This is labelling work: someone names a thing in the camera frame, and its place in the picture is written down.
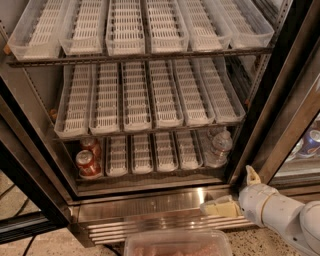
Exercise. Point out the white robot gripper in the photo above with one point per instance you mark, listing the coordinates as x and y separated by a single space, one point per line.
252 202

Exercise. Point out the clear plastic water bottle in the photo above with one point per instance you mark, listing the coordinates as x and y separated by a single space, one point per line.
221 145

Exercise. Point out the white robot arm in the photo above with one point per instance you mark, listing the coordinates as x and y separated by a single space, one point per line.
297 223

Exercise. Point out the glass fridge door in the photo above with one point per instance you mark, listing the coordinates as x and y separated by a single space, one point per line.
279 161

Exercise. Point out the bottom shelf tray five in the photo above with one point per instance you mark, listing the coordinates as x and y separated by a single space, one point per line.
188 150

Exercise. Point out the shelf tray five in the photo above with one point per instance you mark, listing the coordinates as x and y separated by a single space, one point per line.
208 31
188 150
196 107

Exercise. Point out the bottom shelf tray four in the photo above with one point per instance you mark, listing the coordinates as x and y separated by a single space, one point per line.
165 152

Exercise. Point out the shelf tray four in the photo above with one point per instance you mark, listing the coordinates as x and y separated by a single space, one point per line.
165 152
166 101
167 29

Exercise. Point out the middle shelf tray six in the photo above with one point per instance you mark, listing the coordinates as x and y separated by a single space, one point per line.
224 99

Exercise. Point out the shelf tray six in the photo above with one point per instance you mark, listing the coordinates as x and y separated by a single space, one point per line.
249 27
224 99

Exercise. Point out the middle shelf tray five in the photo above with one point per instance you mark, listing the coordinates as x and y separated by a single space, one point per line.
196 107

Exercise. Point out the bottom shelf tray three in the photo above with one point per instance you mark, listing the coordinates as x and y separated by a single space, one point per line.
142 161

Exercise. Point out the shelf tray three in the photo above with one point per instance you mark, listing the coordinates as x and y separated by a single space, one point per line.
142 161
124 31
136 106

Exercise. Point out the middle shelf tray four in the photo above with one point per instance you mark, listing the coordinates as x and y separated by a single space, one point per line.
166 101

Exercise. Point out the bottom shelf tray two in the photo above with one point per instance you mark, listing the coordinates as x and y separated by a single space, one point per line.
116 156

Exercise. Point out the shelf tray two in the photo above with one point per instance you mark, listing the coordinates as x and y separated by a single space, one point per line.
116 156
83 27
104 109

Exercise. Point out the middle shelf tray three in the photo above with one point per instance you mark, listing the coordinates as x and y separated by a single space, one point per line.
136 106

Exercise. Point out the stainless steel fridge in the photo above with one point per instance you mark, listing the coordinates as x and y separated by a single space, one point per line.
107 210

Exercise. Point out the top shelf tray six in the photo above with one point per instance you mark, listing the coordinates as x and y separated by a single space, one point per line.
249 27

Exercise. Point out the top shelf tray five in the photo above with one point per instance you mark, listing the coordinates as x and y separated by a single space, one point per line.
208 31

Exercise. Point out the middle shelf tray two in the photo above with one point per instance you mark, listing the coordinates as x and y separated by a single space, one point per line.
104 109

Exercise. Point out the top shelf tray four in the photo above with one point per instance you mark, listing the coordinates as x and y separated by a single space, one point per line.
167 29

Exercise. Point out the middle shelf tray one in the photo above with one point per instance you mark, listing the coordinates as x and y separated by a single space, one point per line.
73 113

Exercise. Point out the shelf tray one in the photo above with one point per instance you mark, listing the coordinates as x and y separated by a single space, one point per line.
73 113
36 35

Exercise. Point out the top shelf tray three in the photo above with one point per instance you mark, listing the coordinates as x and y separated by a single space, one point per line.
124 31

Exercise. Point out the top shelf tray two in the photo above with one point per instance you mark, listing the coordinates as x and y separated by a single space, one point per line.
83 27

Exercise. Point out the top shelf tray one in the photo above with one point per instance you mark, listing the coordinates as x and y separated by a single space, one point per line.
36 35

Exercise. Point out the blue soda can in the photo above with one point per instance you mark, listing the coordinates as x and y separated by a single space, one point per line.
311 143

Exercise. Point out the clear plastic food container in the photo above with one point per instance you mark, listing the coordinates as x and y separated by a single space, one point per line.
178 243

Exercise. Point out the front red soda can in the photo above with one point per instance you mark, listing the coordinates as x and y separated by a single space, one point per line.
89 167

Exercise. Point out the red soda can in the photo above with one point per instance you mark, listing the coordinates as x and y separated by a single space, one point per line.
89 167
93 145

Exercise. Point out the rear red soda can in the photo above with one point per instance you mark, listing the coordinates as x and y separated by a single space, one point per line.
93 145

